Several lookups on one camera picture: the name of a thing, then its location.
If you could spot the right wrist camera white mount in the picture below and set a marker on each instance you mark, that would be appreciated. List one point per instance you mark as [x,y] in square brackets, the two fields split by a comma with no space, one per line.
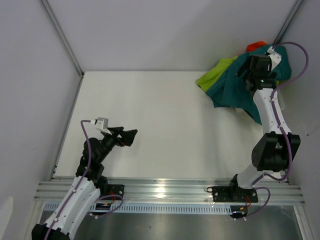
[274,56]

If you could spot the aluminium rail frame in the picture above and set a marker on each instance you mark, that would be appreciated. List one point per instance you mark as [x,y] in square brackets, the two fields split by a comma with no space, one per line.
[183,144]

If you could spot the teal green shorts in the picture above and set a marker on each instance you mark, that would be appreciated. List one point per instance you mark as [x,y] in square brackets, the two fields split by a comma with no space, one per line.
[229,90]

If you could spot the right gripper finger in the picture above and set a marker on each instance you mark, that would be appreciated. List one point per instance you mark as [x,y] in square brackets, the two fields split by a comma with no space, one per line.
[244,69]
[254,64]

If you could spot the corner aluminium post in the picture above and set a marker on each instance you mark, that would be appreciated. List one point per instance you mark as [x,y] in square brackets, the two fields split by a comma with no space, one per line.
[289,20]
[53,20]

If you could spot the left corner aluminium post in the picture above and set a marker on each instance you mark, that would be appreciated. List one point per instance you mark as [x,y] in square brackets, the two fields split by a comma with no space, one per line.
[53,20]

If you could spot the slotted grey cable duct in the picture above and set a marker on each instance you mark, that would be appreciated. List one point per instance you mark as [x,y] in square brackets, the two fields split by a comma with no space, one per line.
[157,208]

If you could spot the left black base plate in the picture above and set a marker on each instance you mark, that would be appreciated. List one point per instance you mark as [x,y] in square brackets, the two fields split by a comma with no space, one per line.
[116,190]

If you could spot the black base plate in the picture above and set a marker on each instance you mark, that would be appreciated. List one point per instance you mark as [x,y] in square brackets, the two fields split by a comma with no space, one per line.
[116,190]
[227,194]

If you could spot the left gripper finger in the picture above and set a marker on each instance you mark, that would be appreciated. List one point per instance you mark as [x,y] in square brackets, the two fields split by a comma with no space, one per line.
[127,137]
[116,131]

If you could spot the white plastic basket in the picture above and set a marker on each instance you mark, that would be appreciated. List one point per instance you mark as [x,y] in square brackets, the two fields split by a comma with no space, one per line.
[280,101]

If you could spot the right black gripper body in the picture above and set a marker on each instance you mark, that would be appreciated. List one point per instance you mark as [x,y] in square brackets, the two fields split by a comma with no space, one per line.
[272,76]

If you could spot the lime green shorts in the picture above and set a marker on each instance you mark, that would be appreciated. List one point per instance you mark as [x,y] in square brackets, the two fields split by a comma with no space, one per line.
[211,77]

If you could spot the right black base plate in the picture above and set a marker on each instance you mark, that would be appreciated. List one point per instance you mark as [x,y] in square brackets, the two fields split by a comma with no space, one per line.
[227,194]

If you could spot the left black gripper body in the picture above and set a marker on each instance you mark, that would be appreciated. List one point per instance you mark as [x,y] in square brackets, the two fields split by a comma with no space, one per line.
[108,142]

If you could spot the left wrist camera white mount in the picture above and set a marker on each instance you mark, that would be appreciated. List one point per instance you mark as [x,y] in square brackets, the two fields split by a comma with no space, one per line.
[101,124]

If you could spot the orange shorts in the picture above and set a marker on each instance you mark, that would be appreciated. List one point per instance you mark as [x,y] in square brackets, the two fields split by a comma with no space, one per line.
[253,46]

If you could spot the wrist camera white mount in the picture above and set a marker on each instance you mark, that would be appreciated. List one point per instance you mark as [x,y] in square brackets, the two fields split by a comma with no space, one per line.
[274,56]
[101,124]

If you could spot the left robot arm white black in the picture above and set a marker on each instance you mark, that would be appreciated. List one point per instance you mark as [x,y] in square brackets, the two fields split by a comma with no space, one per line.
[88,186]

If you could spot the right corner aluminium post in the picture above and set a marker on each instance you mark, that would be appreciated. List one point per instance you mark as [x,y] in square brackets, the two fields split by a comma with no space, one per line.
[289,20]

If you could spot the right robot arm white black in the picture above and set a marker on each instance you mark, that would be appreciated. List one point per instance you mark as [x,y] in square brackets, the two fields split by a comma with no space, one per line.
[276,149]

